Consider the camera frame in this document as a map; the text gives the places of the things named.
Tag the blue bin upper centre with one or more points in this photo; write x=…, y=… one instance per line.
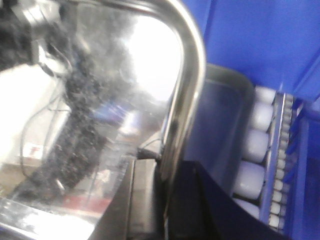
x=276, y=43

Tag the roller track divider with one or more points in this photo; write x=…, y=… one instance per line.
x=262, y=184

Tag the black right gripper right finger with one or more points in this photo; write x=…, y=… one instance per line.
x=200, y=210

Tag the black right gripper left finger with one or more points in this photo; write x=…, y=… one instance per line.
x=136, y=210

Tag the silver steel tray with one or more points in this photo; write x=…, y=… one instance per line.
x=86, y=87

